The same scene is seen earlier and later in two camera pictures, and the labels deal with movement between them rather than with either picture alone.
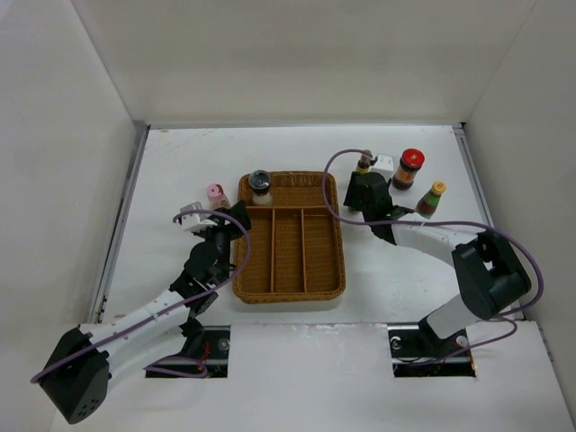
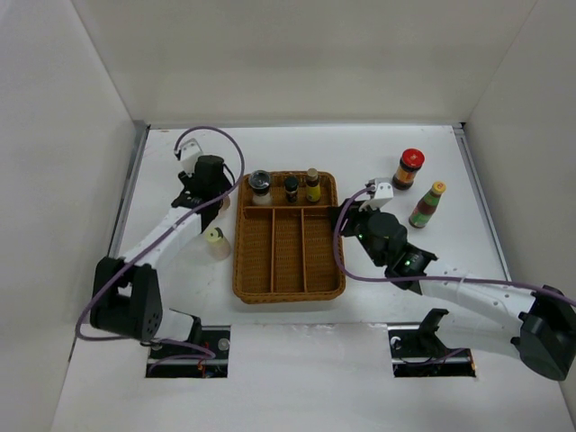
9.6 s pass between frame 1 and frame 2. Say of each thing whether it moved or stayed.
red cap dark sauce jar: stayed
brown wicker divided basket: stayed
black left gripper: moved
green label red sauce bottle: stayed
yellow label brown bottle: moved
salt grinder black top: stayed
